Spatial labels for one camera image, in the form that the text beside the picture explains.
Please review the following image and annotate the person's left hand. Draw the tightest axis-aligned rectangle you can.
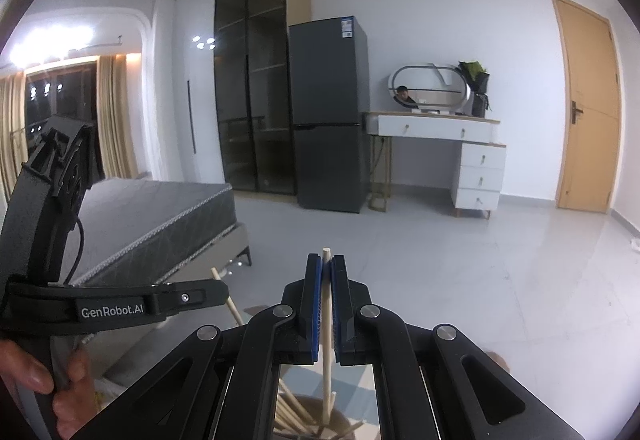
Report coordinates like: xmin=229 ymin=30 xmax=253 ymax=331
xmin=0 ymin=339 xmax=96 ymax=440

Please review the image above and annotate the dark grey refrigerator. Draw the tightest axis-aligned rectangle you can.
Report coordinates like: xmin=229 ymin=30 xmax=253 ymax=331
xmin=287 ymin=15 xmax=370 ymax=215

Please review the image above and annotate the gold frame stool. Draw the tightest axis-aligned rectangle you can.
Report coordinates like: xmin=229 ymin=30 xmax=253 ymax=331
xmin=369 ymin=136 xmax=393 ymax=212

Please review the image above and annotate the white dressing table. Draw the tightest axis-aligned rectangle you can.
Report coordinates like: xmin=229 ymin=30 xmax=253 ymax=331
xmin=364 ymin=111 xmax=507 ymax=221

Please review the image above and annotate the slender bamboo chopstick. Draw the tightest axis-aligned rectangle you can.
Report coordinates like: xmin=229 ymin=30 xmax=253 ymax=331
xmin=321 ymin=247 xmax=335 ymax=427
xmin=210 ymin=267 xmax=244 ymax=327

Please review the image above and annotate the white divided utensil holder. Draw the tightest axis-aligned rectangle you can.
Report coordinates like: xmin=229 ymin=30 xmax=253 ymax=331
xmin=274 ymin=390 xmax=376 ymax=440

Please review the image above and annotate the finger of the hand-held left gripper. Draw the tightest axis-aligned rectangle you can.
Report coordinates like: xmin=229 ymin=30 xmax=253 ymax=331
xmin=151 ymin=278 xmax=231 ymax=317

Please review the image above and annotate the dark glass cabinet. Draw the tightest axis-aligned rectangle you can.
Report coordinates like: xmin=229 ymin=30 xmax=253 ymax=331
xmin=214 ymin=0 xmax=311 ymax=195

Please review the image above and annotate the oval vanity mirror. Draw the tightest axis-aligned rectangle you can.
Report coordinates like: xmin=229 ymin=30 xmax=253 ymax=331
xmin=389 ymin=63 xmax=473 ymax=115

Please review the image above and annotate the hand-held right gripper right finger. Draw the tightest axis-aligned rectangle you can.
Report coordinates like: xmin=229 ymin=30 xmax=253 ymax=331
xmin=330 ymin=254 xmax=583 ymax=440

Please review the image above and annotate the dark window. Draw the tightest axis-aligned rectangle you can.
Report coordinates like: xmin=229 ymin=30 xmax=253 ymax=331
xmin=25 ymin=60 xmax=101 ymax=181

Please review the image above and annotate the green bouquet in black wrap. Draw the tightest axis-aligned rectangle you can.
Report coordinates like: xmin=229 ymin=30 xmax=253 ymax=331
xmin=457 ymin=60 xmax=493 ymax=118

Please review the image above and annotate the wooden door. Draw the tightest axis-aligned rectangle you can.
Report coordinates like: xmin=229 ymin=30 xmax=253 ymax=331
xmin=549 ymin=0 xmax=622 ymax=215

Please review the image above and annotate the beige curtain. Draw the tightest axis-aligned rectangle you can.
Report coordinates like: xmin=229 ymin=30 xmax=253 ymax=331
xmin=0 ymin=73 xmax=30 ymax=206
xmin=96 ymin=54 xmax=140 ymax=180

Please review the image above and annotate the grey bed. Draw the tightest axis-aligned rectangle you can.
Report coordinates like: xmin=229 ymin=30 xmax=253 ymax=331
xmin=67 ymin=177 xmax=253 ymax=286

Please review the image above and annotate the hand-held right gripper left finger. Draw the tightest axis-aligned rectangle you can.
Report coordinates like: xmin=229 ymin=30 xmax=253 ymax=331
xmin=67 ymin=253 xmax=321 ymax=440

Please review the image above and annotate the white wardrobe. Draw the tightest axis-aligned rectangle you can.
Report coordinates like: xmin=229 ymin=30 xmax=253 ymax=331
xmin=175 ymin=0 xmax=226 ymax=183

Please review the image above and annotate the black cable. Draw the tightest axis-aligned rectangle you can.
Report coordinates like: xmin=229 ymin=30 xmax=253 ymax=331
xmin=59 ymin=216 xmax=86 ymax=286

